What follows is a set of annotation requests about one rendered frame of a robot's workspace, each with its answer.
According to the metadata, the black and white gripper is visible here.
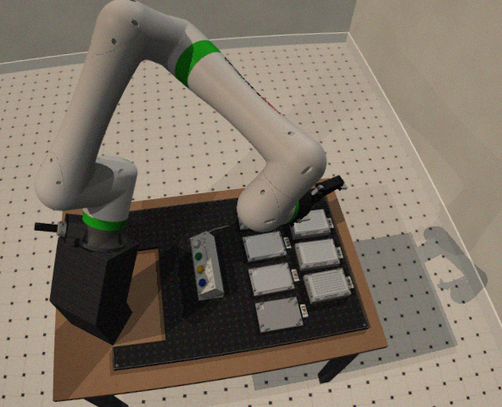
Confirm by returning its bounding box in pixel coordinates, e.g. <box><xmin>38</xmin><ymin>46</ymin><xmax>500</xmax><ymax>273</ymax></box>
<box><xmin>301</xmin><ymin>176</ymin><xmax>348</xmax><ymax>222</ymax></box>

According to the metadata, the white operator panel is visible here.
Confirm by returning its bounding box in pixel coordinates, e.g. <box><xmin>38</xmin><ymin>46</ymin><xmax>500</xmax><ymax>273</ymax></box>
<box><xmin>190</xmin><ymin>225</ymin><xmax>230</xmax><ymax>301</ymax></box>

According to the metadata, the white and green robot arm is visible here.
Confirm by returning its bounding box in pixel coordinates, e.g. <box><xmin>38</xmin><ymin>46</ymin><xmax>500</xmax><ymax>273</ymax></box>
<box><xmin>34</xmin><ymin>0</ymin><xmax>326</xmax><ymax>253</ymax></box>

